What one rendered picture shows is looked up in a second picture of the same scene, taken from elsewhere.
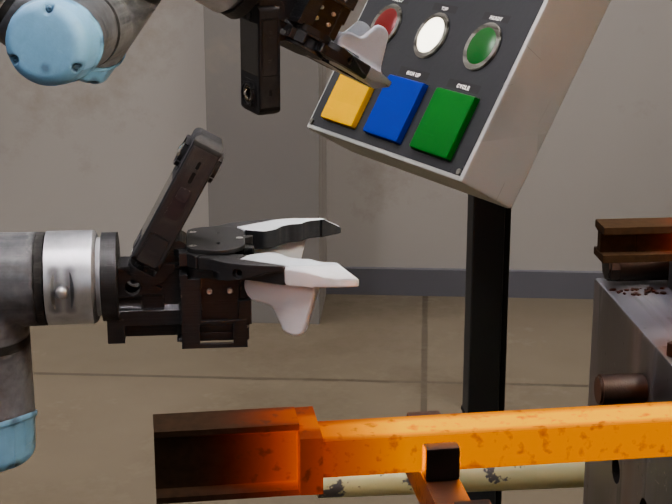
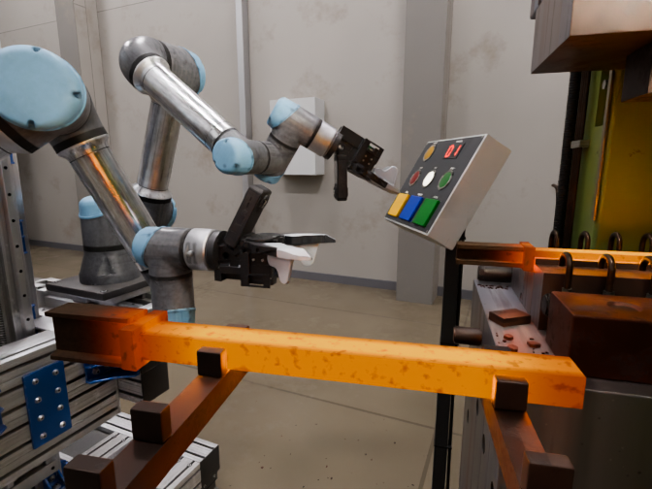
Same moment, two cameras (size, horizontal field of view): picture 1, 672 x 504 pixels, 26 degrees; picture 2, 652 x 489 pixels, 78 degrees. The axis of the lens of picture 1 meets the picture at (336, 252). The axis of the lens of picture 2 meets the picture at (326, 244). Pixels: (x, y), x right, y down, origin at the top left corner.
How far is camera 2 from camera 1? 61 cm
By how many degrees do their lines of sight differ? 20
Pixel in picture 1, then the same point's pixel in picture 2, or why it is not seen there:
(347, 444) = (156, 339)
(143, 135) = (380, 239)
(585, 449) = (327, 371)
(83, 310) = (200, 263)
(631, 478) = not seen: hidden behind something
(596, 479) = not seen: hidden behind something
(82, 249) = (202, 235)
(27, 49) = (218, 157)
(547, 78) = (472, 192)
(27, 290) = (177, 251)
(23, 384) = (181, 295)
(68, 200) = (357, 257)
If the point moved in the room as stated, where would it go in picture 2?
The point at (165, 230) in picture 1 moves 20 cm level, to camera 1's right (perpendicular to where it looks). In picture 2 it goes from (236, 229) to (351, 236)
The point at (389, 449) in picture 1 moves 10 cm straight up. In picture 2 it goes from (184, 346) to (175, 220)
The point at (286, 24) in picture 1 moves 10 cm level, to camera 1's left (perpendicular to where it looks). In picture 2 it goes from (350, 162) to (311, 162)
